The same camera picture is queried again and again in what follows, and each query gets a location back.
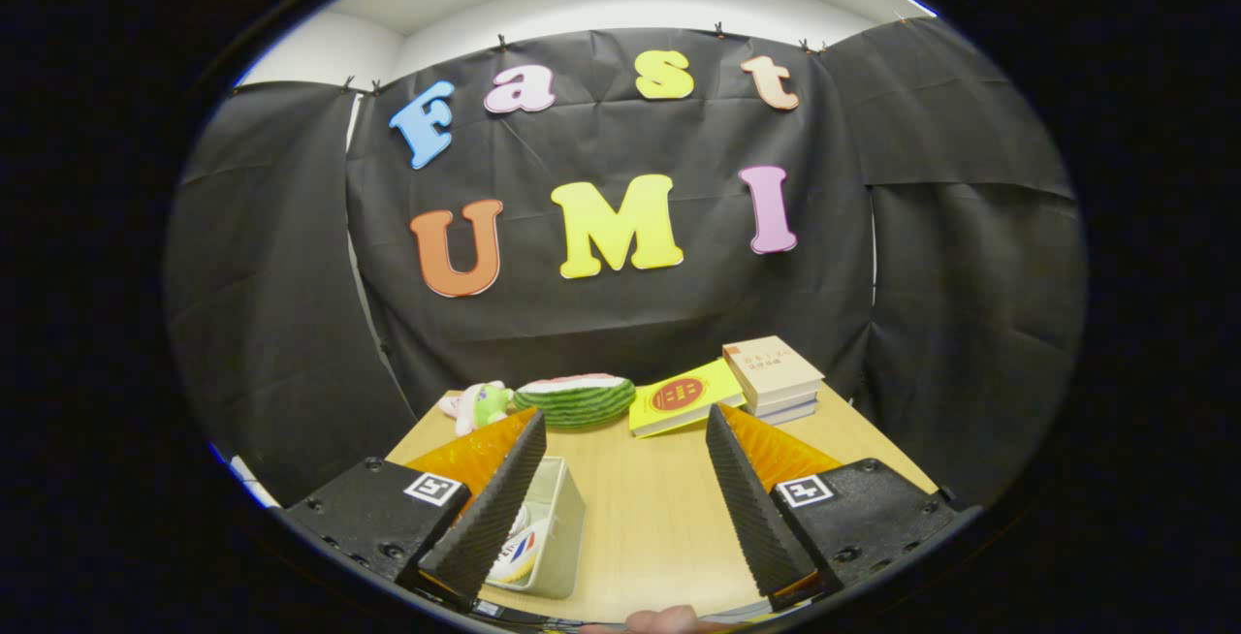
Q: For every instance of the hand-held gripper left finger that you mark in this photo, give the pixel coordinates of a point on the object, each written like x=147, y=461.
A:
x=494, y=508

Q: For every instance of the pink and green plush toy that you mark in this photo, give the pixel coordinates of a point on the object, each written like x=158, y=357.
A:
x=480, y=406

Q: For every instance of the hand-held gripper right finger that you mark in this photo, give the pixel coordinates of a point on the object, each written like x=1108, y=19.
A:
x=747, y=508

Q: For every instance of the yellow book with red circle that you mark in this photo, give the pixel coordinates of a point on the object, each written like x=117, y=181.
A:
x=679, y=396

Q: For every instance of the white cover book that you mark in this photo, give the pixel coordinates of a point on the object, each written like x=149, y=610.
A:
x=790, y=406

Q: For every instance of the beige fabric storage box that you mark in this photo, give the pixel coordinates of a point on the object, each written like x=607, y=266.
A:
x=567, y=527

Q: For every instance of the watermelon slice plush toy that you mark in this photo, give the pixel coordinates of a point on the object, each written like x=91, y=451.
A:
x=577, y=403

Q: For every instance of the blue cover book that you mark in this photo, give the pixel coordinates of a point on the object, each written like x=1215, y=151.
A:
x=790, y=417

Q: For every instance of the tan cover book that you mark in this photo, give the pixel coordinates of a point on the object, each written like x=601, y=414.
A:
x=771, y=367

